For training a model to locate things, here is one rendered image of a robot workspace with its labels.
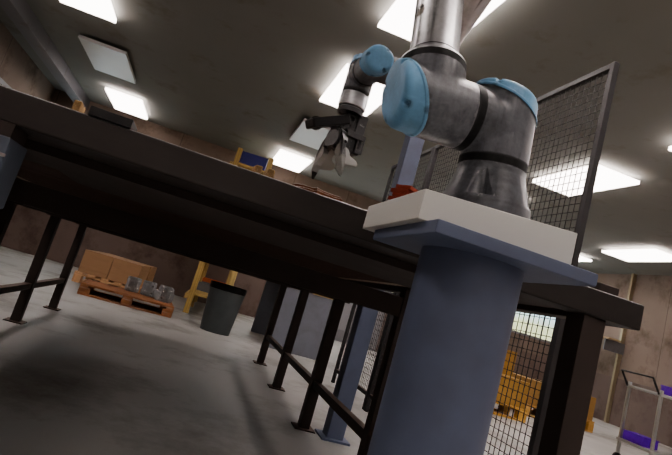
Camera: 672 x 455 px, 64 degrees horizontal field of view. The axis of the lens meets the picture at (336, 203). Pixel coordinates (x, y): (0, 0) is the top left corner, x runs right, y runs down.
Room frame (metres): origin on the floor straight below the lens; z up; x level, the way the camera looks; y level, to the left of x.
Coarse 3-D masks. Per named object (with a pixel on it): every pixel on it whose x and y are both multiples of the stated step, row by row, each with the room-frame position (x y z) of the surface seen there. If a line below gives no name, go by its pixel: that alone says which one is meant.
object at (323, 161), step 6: (324, 150) 1.40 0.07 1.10; (330, 150) 1.41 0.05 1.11; (318, 156) 1.41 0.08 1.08; (324, 156) 1.40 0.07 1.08; (330, 156) 1.42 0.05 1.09; (318, 162) 1.42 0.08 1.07; (324, 162) 1.43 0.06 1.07; (330, 162) 1.43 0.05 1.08; (312, 168) 1.43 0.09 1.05; (318, 168) 1.43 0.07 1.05; (324, 168) 1.44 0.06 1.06; (330, 168) 1.45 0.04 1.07; (312, 174) 1.43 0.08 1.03
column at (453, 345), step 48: (384, 240) 0.95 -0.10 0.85; (432, 240) 0.80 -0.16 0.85; (480, 240) 0.74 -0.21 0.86; (432, 288) 0.83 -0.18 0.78; (480, 288) 0.80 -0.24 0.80; (432, 336) 0.82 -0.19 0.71; (480, 336) 0.80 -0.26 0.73; (432, 384) 0.81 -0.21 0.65; (480, 384) 0.81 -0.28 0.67; (384, 432) 0.85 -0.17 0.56; (432, 432) 0.80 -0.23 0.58; (480, 432) 0.82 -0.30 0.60
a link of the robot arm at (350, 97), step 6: (348, 90) 1.35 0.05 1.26; (354, 90) 1.34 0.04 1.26; (342, 96) 1.36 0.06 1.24; (348, 96) 1.35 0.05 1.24; (354, 96) 1.34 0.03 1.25; (360, 96) 1.35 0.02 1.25; (366, 96) 1.36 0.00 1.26; (342, 102) 1.36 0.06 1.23; (348, 102) 1.35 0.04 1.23; (354, 102) 1.34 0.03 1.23; (360, 102) 1.35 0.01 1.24; (366, 102) 1.37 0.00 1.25; (360, 108) 1.36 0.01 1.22
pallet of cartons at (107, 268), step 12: (96, 252) 7.60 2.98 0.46; (84, 264) 7.59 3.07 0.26; (96, 264) 7.60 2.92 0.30; (108, 264) 7.62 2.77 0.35; (120, 264) 7.65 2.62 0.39; (132, 264) 7.66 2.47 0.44; (144, 264) 8.53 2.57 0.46; (84, 276) 7.57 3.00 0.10; (96, 276) 7.63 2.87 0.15; (108, 276) 7.64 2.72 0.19; (120, 276) 7.65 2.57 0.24; (144, 276) 8.07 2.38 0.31
